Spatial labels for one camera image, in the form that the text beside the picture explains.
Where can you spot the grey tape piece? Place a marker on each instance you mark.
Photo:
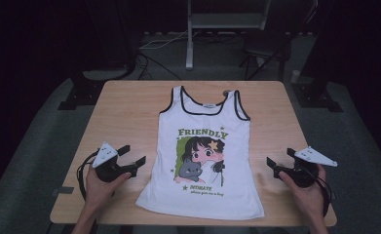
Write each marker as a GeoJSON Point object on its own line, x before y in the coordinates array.
{"type": "Point", "coordinates": [63, 190]}

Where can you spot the white printed tank top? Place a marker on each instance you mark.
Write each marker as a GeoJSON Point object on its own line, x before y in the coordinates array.
{"type": "Point", "coordinates": [178, 123]}

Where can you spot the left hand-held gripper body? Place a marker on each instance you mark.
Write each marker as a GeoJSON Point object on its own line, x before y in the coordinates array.
{"type": "Point", "coordinates": [104, 155]}

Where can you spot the person's left hand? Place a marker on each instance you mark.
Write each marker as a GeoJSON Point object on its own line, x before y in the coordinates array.
{"type": "Point", "coordinates": [98, 191]}

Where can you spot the person's right hand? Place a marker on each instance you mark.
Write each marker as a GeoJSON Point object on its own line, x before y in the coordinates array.
{"type": "Point", "coordinates": [308, 198]}

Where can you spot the grey metal stand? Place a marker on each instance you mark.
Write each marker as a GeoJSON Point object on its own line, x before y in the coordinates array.
{"type": "Point", "coordinates": [189, 39]}

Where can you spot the black stand base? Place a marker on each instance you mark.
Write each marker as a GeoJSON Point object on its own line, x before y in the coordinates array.
{"type": "Point", "coordinates": [314, 96]}
{"type": "Point", "coordinates": [81, 94]}

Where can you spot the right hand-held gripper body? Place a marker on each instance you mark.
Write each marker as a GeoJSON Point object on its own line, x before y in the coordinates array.
{"type": "Point", "coordinates": [311, 156]}

